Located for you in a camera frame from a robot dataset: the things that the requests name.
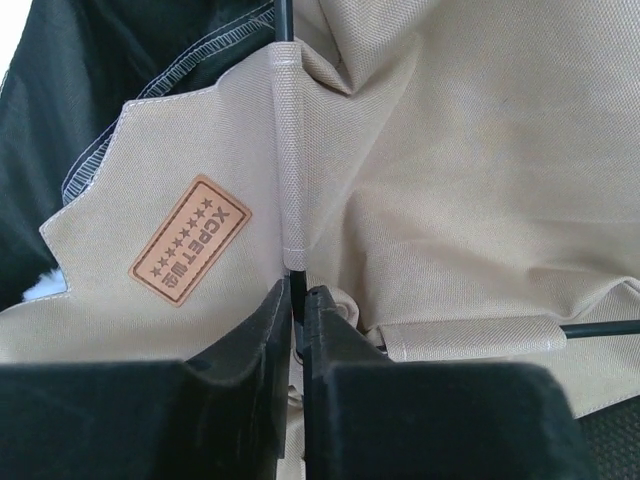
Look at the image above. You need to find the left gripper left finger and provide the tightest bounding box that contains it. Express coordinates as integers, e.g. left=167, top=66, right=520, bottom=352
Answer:
left=1, top=279, right=292, bottom=479

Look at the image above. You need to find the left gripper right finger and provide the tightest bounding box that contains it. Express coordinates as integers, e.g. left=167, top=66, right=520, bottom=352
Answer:
left=303, top=287, right=590, bottom=479

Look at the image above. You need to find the beige black pet tent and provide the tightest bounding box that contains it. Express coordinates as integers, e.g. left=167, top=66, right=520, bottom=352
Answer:
left=1, top=1, right=639, bottom=479

